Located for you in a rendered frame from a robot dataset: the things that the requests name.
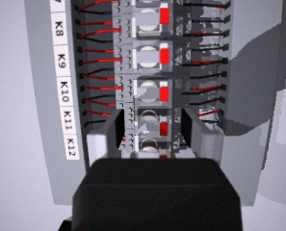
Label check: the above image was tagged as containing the grey mounting plate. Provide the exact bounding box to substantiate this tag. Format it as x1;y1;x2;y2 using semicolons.
85;0;220;158

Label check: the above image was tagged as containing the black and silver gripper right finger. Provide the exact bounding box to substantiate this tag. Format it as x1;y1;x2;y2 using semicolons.
181;109;223;165

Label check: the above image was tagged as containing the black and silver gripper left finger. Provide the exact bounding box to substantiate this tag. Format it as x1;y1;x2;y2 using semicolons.
87;109;125;166

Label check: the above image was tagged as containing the black rectangular tray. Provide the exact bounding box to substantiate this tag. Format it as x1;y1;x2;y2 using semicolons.
58;220;71;231

